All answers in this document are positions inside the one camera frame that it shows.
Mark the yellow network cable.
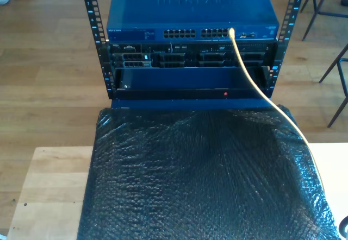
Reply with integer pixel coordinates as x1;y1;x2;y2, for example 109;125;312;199
229;27;327;197

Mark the black rack server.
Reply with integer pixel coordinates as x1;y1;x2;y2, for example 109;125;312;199
108;42;278;69

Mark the black bubble wrap mat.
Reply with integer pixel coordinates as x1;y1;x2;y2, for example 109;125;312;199
77;104;342;240

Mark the black metal stool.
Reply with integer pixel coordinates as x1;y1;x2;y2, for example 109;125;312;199
300;0;348;42

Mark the blue network switch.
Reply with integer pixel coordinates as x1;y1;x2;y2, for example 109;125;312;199
105;0;280;43

